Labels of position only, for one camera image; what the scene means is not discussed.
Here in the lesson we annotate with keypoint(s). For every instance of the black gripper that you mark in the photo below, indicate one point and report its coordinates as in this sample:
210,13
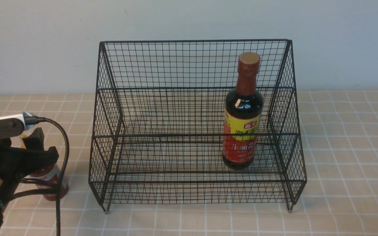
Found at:
17,163

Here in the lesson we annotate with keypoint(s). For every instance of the dark soy sauce bottle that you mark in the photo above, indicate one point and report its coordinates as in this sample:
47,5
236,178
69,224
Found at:
243,109

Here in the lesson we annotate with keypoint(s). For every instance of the red seasoning bottle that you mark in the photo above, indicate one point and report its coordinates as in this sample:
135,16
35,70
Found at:
51,174

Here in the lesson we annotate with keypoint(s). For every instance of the beige checkered tablecloth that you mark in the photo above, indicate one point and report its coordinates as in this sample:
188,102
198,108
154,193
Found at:
340,143

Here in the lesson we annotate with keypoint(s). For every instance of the black wire mesh shelf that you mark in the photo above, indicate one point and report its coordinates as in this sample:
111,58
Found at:
158,124

